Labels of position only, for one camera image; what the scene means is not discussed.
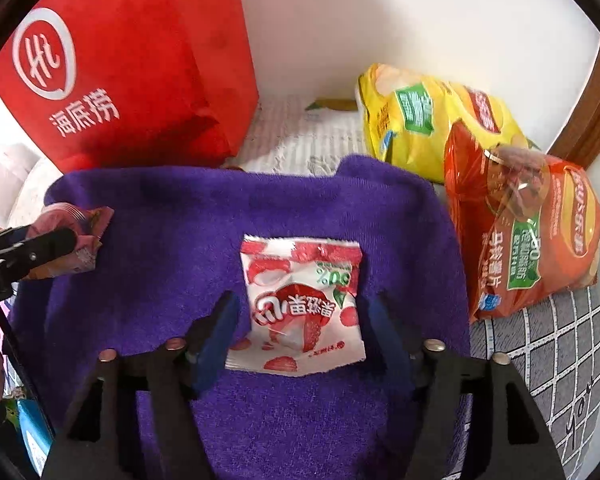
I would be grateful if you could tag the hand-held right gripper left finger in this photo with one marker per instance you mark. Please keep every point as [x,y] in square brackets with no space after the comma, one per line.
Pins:
[215,340]

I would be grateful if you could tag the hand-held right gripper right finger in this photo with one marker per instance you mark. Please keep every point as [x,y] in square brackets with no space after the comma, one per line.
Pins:
[386,332]

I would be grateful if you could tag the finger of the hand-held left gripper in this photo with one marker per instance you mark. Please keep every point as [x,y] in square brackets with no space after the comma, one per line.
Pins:
[45,250]

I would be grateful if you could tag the pink orange snack packet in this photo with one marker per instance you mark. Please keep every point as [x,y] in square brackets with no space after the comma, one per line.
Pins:
[92,220]

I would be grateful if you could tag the white strawberry print snack packet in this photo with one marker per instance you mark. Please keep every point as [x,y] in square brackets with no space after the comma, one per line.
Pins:
[300,305]

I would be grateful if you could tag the purple towel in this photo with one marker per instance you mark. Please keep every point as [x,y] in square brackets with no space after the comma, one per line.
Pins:
[155,220]

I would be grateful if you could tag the light blue packet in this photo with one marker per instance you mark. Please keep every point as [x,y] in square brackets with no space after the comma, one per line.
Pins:
[32,430]

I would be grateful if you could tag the grey checked bed sheet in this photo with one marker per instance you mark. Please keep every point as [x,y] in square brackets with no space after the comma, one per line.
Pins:
[555,360]

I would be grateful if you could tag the orange chip bag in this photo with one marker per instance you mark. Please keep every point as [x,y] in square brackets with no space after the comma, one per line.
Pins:
[555,260]

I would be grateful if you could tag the yellow chip bag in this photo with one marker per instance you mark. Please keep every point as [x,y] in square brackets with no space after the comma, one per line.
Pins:
[410,145]

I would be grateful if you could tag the fruit print white quilt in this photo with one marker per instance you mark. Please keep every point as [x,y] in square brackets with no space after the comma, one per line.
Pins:
[290,145]

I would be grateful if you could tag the red paper bag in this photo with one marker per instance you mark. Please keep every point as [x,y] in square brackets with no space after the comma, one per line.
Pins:
[145,60]

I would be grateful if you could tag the brown wooden frame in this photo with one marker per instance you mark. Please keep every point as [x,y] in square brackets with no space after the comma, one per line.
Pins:
[592,110]

